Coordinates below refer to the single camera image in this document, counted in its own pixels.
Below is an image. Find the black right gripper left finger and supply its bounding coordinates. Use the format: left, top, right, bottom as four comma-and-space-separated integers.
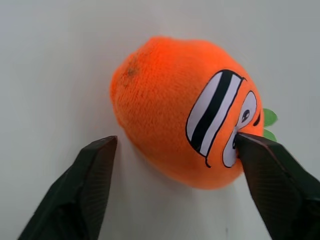
17, 135, 119, 240

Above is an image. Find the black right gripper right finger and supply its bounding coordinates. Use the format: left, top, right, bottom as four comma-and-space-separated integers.
235, 132, 320, 240

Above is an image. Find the orange knitted plush toy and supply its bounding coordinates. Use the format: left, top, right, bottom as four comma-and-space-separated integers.
109, 36, 279, 190

